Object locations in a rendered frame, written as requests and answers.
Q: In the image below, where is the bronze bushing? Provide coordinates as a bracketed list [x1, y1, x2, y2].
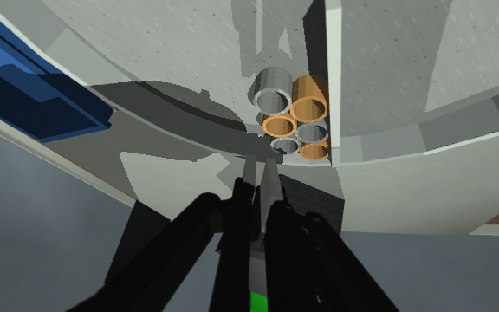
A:
[300, 136, 332, 160]
[290, 75, 329, 123]
[262, 109, 297, 137]

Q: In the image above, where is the blue plastic crate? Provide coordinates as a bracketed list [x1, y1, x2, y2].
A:
[0, 22, 119, 143]

